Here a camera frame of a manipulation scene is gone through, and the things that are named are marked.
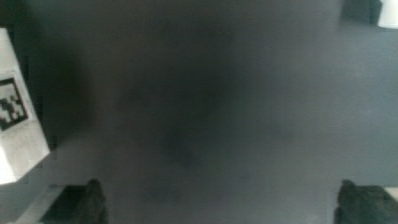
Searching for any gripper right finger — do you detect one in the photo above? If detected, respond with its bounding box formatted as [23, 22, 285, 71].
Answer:
[334, 180, 398, 224]

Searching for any white U-shaped fence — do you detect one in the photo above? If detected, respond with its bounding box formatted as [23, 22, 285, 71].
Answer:
[379, 0, 398, 29]

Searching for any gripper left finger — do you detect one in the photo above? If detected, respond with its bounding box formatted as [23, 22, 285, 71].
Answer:
[41, 179, 109, 224]

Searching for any white square tabletop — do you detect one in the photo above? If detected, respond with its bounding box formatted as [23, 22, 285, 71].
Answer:
[0, 28, 50, 185]

